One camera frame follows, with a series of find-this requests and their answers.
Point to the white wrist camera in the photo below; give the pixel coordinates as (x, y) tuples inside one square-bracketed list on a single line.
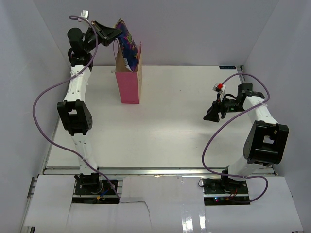
[(85, 14), (220, 89)]

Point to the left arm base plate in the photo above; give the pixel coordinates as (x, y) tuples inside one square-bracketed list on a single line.
[(104, 196)]

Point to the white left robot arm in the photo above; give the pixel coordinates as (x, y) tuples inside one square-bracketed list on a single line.
[(74, 114)]

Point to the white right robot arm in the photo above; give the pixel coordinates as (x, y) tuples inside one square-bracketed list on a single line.
[(280, 135)]

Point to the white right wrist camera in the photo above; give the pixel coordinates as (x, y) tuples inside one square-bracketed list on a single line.
[(220, 89)]

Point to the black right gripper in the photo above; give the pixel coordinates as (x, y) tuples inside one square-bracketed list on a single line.
[(213, 115)]

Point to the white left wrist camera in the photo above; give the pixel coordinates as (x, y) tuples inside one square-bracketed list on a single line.
[(85, 14)]

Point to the aluminium table edge rail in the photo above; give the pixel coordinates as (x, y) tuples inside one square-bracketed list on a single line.
[(131, 171)]

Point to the pink paper gift bag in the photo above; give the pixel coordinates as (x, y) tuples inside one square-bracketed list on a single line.
[(129, 83)]

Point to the black corner label right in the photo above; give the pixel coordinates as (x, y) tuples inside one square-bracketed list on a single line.
[(227, 68)]

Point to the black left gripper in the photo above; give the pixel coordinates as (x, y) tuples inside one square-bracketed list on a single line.
[(108, 33)]

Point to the purple nut snack bag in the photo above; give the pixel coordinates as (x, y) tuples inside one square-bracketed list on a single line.
[(127, 45)]

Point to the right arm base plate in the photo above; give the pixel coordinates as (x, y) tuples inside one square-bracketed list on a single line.
[(224, 192)]

